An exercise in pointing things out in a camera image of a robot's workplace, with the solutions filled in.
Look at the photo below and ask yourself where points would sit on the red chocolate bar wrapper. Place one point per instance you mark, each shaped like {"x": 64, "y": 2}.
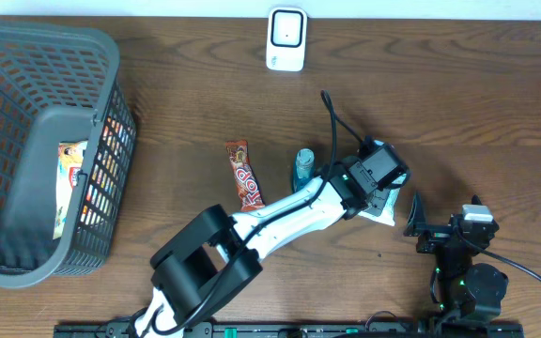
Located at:
{"x": 247, "y": 186}

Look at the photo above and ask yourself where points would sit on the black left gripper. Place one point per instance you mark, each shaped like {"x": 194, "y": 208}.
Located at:
{"x": 383, "y": 196}

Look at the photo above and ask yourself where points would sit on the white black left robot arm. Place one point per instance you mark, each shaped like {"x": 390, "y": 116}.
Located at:
{"x": 208, "y": 262}

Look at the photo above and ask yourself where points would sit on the white teal wipes pack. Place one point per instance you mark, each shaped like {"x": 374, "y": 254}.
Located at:
{"x": 383, "y": 209}

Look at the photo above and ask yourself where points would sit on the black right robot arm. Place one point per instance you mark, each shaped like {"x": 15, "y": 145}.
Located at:
{"x": 469, "y": 295}

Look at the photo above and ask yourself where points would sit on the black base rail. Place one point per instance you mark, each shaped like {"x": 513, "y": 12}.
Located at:
{"x": 233, "y": 330}

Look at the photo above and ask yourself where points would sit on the teal mouthwash bottle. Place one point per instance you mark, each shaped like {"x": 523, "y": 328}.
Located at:
{"x": 303, "y": 169}

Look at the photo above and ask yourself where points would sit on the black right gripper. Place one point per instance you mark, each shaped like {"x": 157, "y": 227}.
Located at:
{"x": 417, "y": 223}

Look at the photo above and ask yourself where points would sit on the grey plastic basket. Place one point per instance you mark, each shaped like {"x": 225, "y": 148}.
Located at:
{"x": 59, "y": 84}

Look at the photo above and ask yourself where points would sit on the white barcode scanner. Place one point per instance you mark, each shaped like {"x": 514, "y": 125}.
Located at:
{"x": 286, "y": 39}

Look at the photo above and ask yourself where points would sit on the yellow snack bag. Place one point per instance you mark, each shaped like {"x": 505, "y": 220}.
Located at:
{"x": 70, "y": 159}

